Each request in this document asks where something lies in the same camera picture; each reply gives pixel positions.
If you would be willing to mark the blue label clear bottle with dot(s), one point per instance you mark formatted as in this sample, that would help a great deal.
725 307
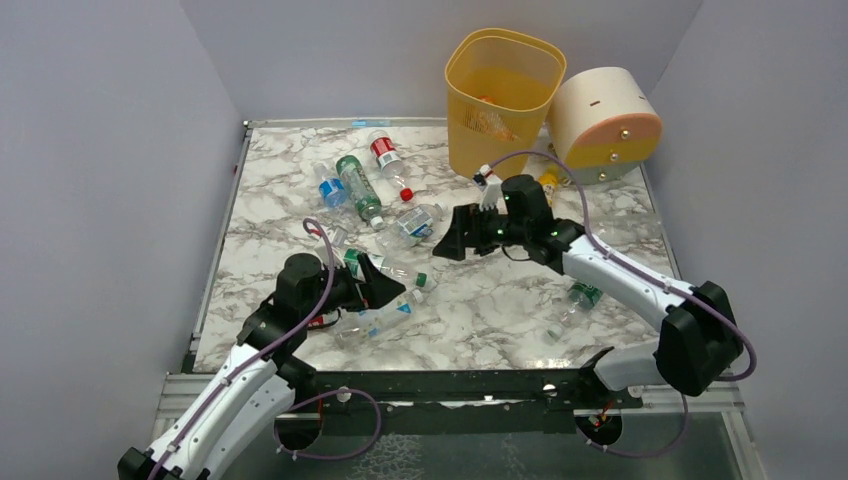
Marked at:
330 187

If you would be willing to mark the yellow juice bottle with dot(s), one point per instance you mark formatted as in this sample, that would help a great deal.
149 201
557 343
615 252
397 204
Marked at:
549 181

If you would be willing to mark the green label tall bottle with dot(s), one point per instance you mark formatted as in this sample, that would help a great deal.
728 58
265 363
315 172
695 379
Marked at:
367 204

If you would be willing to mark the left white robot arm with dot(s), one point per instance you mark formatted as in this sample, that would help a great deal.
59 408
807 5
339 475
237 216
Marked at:
262 378

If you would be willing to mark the crushed clear water bottle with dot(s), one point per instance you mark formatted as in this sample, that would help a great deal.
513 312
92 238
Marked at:
418 223

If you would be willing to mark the yellow mesh plastic bin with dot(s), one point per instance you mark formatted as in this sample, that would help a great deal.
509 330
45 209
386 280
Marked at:
500 85

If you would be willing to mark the green label crushed bottle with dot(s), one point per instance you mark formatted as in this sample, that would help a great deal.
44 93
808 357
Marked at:
581 300

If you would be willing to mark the red label clear bottle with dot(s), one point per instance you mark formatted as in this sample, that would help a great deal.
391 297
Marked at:
390 163

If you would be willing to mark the blue white label bottle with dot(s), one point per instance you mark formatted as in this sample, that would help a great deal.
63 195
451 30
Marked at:
361 326

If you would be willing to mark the green white label bottle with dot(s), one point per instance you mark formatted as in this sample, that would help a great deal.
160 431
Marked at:
395 269

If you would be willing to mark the orange cap juice bottle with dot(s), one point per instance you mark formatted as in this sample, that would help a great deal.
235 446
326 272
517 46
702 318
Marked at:
492 124

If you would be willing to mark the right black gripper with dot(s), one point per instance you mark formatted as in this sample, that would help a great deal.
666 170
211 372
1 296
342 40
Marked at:
475 229

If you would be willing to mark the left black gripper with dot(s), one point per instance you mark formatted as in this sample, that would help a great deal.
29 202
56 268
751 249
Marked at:
361 289

